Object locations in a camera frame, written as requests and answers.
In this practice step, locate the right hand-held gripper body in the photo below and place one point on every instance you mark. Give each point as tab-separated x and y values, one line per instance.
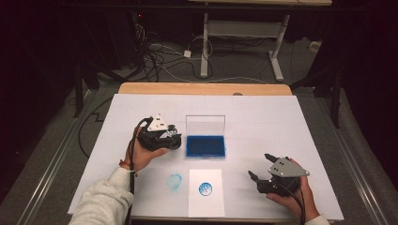
287	168

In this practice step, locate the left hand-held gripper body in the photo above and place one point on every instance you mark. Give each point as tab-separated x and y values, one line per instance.
156	125

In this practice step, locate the blue ink pad case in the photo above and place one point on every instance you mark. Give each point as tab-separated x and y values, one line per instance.
205	146

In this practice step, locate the person's left hand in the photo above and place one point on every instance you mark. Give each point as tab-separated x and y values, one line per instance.
142	156

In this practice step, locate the person's right hand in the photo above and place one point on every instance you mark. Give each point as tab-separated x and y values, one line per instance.
303	200

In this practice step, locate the large white board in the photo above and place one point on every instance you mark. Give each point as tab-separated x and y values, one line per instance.
266	125

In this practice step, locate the white paper sheet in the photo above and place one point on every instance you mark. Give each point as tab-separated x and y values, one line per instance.
206	206

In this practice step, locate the white power adapter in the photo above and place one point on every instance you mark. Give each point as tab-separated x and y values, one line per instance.
187	53

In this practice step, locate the black stand leg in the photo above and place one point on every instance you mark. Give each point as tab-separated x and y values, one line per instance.
79	93
336	100

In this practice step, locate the white power strip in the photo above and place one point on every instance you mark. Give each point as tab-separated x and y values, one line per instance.
315	46

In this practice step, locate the metal floor rail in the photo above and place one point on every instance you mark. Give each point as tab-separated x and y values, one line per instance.
356	175
47	178

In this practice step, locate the white desk frame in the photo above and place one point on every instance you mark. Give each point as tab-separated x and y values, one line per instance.
244	28

